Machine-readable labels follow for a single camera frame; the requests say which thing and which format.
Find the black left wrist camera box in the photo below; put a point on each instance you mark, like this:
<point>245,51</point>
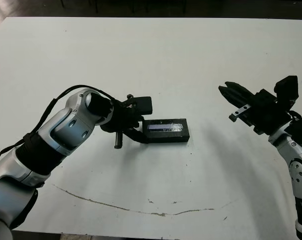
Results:
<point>143,105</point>

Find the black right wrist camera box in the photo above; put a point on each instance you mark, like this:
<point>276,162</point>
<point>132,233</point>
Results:
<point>288,87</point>

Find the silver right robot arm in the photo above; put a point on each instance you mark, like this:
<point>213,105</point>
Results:
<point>300,170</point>

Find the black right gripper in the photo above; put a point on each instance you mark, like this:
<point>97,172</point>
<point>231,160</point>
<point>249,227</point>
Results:
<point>265,115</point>

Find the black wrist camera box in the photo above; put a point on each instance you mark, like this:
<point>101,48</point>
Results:
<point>288,87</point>
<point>143,105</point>

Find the black box lid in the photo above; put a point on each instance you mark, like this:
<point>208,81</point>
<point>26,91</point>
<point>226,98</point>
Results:
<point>170,136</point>

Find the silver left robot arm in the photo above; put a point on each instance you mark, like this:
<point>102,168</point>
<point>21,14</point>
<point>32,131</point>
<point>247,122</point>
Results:
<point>66,127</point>

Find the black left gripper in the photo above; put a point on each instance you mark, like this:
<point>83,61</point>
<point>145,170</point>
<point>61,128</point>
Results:
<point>120,117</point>

